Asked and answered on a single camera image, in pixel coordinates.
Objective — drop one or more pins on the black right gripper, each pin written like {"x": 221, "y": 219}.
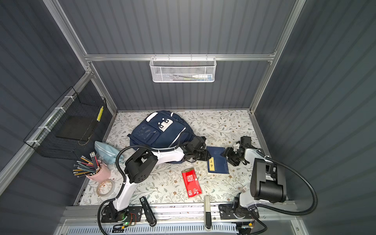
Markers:
{"x": 229, "y": 152}

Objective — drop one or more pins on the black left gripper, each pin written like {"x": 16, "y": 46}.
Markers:
{"x": 205, "y": 155}

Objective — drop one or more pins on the navy blue book yellow label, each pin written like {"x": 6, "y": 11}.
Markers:
{"x": 217, "y": 164}

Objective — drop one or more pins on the navy blue student backpack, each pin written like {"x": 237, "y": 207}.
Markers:
{"x": 161, "y": 130}

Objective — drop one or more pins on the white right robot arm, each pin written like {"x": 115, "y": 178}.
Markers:
{"x": 268, "y": 180}

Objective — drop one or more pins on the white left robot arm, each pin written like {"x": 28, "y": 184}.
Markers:
{"x": 139, "y": 166}

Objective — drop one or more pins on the red card pack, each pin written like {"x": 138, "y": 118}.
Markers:
{"x": 191, "y": 182}

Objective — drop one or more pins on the white black handheld tool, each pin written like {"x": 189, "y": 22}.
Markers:
{"x": 207, "y": 213}

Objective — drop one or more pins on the white glue tube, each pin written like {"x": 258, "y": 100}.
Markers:
{"x": 203, "y": 77}

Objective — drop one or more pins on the light blue pencil pouch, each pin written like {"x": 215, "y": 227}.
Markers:
{"x": 106, "y": 152}

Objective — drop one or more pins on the clear tape roll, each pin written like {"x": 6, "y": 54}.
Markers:
{"x": 105, "y": 188}

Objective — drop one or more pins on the pink pencil cup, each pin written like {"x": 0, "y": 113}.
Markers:
{"x": 103, "y": 174}

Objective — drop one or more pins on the black notebook in basket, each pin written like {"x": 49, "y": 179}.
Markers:
{"x": 77, "y": 128}

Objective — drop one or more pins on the white wire mesh basket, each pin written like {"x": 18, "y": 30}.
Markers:
{"x": 180, "y": 69}

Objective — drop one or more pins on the black wire wall basket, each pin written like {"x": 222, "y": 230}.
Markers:
{"x": 87, "y": 103}

